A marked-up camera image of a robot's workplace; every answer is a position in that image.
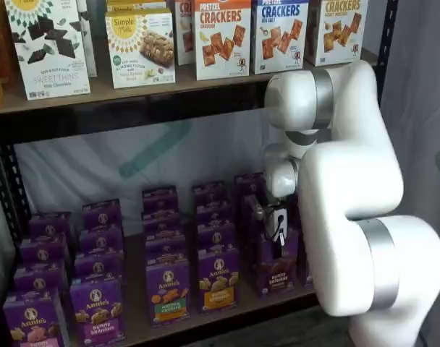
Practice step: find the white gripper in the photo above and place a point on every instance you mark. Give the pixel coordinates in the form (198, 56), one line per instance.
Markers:
(276, 217)

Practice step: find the purple box brown patch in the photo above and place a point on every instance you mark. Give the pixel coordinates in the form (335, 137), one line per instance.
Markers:
(278, 278)

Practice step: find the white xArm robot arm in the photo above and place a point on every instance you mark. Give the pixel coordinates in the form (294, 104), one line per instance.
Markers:
(350, 180)

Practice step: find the purple Annie's snack box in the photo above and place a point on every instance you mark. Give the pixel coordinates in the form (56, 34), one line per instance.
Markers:
(216, 236)
(165, 249)
(50, 225)
(101, 239)
(250, 206)
(209, 192)
(252, 238)
(102, 215)
(248, 184)
(212, 213)
(41, 276)
(98, 265)
(162, 224)
(160, 200)
(44, 249)

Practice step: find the purple box yellow patch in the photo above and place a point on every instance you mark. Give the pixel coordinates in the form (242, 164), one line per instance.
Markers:
(219, 282)

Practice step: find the purple box green patch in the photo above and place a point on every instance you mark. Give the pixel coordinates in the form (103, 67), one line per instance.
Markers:
(167, 294)

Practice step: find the brown wooden shelf board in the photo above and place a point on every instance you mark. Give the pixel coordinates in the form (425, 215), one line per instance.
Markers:
(133, 253)
(133, 94)

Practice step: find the purple Bunny Grahams box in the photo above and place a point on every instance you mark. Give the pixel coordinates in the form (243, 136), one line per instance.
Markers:
(97, 311)

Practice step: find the black metal shelf rack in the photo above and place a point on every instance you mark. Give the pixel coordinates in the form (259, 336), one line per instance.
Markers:
(133, 119)

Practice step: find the blue sea salt crackers box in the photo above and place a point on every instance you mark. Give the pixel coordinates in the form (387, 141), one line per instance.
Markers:
(279, 36)

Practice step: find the orange cheddar pretzel crackers box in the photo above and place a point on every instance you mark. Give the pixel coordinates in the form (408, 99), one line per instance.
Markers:
(221, 39)

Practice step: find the yellow honey mustard crackers box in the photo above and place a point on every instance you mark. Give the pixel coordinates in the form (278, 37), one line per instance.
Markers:
(337, 32)

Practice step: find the white pretzel crackers box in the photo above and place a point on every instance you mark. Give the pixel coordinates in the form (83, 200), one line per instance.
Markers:
(184, 32)

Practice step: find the Simple Mills almond bar box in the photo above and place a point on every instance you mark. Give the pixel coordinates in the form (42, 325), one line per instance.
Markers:
(140, 50)

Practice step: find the purple box pink patch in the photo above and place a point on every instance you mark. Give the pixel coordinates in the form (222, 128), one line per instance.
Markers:
(33, 321)

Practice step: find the yellow Simple Mills box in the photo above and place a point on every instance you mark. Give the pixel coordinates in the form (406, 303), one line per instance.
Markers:
(136, 4)

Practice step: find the white Sweet Thins box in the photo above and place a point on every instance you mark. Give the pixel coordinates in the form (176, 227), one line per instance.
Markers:
(48, 50)

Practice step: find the grey fabric curtain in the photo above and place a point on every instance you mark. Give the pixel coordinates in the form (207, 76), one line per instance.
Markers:
(415, 108)

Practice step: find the white fabric backdrop sheet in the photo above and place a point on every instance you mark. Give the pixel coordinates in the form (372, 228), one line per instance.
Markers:
(97, 162)

